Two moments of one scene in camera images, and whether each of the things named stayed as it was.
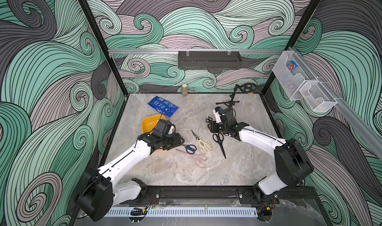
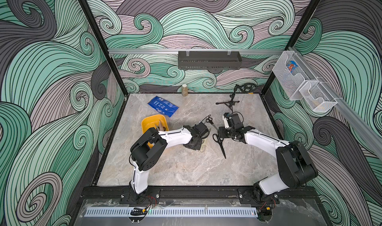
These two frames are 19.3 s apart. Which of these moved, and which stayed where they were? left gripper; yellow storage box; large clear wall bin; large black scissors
Moved: left gripper
Stayed: large black scissors; yellow storage box; large clear wall bin
